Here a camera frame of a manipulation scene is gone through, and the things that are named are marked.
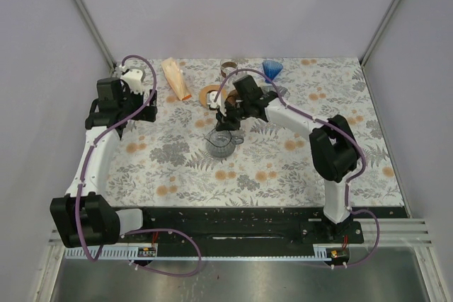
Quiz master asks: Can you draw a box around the blue plastic dripper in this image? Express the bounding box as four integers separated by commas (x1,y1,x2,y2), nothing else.
262,59,283,83

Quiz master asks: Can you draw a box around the small glass with wood band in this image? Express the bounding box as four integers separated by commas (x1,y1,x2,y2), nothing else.
220,60,238,78

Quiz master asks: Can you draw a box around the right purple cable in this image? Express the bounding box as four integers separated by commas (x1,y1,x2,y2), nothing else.
212,68,380,269

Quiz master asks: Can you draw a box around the grey glass server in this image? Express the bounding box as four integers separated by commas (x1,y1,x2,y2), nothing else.
205,129,244,158

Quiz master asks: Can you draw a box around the dark wooden ring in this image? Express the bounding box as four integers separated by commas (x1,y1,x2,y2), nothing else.
226,89,241,108

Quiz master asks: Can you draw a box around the purple cable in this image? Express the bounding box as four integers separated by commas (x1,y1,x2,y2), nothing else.
212,68,380,269
74,54,202,277

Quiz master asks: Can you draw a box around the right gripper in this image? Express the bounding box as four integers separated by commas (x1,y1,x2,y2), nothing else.
216,100,251,133

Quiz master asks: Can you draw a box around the light wooden ring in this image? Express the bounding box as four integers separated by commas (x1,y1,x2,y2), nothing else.
198,84,220,108

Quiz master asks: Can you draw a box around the floral table mat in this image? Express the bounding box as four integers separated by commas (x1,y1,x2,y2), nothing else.
103,57,403,207

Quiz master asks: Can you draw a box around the coffee filter paper pack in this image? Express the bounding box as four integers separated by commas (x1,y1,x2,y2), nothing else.
161,57,192,101

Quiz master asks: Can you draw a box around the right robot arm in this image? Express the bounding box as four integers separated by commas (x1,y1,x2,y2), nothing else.
206,75,365,243

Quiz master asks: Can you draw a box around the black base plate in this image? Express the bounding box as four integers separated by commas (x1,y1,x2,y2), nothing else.
122,207,408,258

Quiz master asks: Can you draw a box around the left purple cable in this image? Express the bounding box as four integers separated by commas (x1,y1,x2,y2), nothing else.
74,54,202,277

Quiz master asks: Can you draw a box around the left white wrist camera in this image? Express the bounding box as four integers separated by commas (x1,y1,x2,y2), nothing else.
120,66,146,94

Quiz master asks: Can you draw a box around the white cable duct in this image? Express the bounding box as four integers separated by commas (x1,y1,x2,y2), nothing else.
64,246,158,260

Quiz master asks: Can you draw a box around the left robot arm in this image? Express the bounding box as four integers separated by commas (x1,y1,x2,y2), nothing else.
50,69,157,248

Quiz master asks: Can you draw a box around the clear glass dripper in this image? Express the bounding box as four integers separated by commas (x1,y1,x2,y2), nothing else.
262,86,288,97

